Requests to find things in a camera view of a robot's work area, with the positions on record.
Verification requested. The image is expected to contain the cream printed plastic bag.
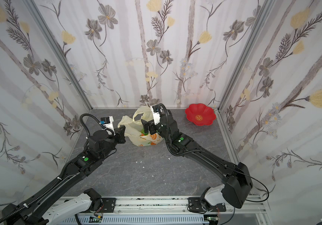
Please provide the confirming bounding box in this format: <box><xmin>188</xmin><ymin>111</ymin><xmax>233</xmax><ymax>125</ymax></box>
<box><xmin>117</xmin><ymin>106</ymin><xmax>163</xmax><ymax>146</ymax></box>

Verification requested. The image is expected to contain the red flower-shaped plate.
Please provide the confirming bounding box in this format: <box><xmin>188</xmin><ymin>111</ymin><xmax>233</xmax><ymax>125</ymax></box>
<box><xmin>185</xmin><ymin>104</ymin><xmax>216</xmax><ymax>126</ymax></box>

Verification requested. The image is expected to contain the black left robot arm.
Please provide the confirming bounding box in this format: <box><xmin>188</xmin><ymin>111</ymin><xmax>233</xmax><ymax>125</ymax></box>
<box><xmin>0</xmin><ymin>126</ymin><xmax>126</xmax><ymax>225</ymax></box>

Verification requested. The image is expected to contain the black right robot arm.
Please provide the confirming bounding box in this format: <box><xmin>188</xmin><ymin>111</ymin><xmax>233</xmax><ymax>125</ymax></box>
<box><xmin>141</xmin><ymin>114</ymin><xmax>253</xmax><ymax>209</ymax></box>

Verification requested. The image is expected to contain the green toy grape bunch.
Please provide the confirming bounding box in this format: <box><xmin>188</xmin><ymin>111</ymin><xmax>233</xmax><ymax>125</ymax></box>
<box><xmin>140</xmin><ymin>129</ymin><xmax>148</xmax><ymax>136</ymax></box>

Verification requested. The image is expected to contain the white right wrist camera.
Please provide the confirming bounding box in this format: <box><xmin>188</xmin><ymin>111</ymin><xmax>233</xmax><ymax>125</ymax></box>
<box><xmin>150</xmin><ymin>104</ymin><xmax>161</xmax><ymax>125</ymax></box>

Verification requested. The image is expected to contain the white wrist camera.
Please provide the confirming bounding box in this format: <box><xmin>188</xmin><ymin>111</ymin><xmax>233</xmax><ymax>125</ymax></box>
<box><xmin>150</xmin><ymin>104</ymin><xmax>161</xmax><ymax>125</ymax></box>
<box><xmin>99</xmin><ymin>116</ymin><xmax>115</xmax><ymax>136</ymax></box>

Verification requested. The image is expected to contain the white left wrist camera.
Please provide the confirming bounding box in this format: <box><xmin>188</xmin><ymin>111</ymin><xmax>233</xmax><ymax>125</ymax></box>
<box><xmin>99</xmin><ymin>116</ymin><xmax>115</xmax><ymax>136</ymax></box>

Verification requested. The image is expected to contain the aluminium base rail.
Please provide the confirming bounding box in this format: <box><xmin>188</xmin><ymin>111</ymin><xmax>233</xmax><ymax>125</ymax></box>
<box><xmin>43</xmin><ymin>194</ymin><xmax>272</xmax><ymax>225</ymax></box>

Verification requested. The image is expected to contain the black left corrugated cable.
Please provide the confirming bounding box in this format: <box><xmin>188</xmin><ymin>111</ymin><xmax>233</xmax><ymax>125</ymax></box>
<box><xmin>0</xmin><ymin>113</ymin><xmax>108</xmax><ymax>225</ymax></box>

